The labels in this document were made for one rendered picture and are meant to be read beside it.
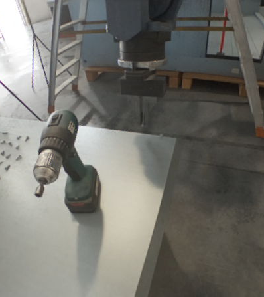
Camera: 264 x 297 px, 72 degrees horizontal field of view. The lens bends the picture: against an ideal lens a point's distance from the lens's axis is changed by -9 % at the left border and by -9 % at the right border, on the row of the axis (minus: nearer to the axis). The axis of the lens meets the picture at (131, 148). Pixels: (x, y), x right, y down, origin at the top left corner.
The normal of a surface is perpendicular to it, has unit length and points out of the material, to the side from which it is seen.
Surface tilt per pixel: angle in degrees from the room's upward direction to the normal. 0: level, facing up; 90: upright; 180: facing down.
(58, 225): 0
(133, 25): 79
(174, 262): 0
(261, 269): 0
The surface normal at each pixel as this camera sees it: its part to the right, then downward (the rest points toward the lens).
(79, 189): -0.08, -0.61
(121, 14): -0.52, 0.48
